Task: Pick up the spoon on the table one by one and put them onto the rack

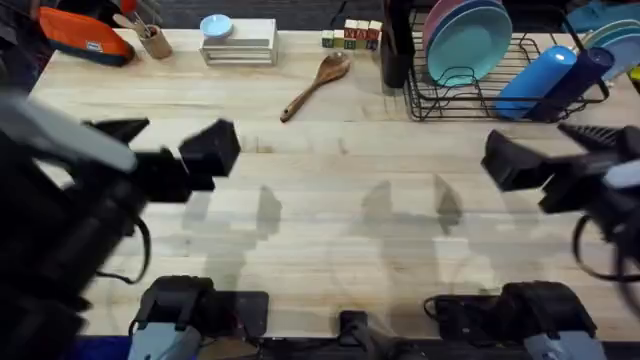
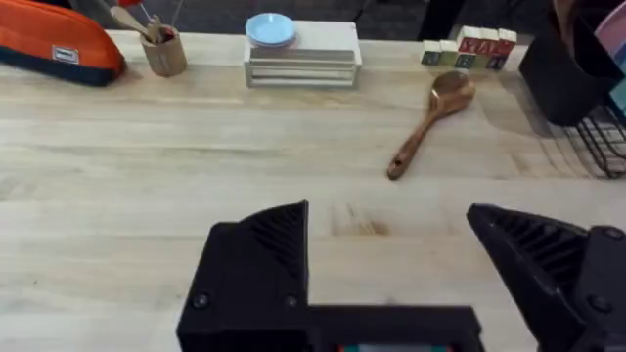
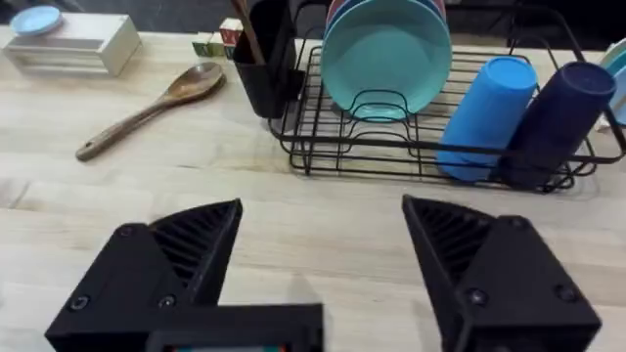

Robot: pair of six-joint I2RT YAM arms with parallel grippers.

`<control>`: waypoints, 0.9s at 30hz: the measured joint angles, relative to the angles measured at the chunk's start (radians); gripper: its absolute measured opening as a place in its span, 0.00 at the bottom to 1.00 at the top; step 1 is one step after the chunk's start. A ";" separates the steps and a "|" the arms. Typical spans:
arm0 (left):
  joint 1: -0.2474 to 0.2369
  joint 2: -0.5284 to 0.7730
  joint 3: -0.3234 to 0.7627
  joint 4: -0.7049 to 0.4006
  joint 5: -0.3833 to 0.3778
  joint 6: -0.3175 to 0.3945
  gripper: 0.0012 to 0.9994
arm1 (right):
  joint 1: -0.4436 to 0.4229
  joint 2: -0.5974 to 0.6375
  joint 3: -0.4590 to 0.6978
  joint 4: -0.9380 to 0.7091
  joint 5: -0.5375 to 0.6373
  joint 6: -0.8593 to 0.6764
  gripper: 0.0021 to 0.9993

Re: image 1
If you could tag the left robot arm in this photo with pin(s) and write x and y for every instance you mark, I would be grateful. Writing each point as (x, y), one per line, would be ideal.
(50, 240)

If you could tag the bright blue cup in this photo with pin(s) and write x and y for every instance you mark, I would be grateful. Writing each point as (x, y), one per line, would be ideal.
(535, 80)

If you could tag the orange zip bag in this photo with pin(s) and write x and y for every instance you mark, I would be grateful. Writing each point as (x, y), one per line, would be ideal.
(80, 35)

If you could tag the teal cloth bag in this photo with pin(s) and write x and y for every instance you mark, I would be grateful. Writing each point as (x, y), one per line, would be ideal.
(605, 12)

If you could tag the small wooden spoon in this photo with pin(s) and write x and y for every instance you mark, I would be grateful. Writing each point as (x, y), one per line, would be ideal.
(125, 21)

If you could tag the dark navy cup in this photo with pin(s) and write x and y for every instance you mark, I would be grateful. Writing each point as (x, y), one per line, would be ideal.
(575, 82)

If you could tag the light blue plate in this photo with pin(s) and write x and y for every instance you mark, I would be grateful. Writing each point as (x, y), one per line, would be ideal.
(625, 55)

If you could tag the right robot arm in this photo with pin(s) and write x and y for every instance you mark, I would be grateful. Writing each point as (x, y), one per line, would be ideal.
(540, 310)

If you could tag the pink plate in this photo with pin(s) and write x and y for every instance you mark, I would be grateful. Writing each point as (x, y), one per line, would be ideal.
(435, 15)

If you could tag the pale green plate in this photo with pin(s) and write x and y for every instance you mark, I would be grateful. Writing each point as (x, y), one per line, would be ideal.
(612, 27)

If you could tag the large wooden spoon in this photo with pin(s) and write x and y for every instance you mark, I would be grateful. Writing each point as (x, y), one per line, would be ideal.
(325, 75)

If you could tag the small light blue dish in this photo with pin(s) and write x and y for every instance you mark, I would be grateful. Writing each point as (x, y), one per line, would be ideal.
(216, 25)

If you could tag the wooden utensil cup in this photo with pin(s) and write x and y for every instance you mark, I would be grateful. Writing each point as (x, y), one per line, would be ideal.
(156, 44)

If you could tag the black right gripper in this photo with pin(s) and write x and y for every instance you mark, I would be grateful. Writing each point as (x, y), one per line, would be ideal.
(580, 180)

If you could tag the white wooden box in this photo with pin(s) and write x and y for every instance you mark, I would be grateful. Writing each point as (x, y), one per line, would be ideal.
(245, 47)

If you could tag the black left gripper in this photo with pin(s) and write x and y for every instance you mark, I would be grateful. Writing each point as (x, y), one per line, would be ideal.
(162, 175)

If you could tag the toy letter blocks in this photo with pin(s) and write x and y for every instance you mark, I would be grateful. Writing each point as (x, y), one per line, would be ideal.
(357, 34)

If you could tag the teal plate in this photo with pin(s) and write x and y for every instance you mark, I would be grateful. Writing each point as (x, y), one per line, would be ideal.
(470, 47)

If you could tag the black cutlery holder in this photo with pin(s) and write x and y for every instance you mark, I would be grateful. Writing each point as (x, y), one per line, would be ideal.
(397, 50)

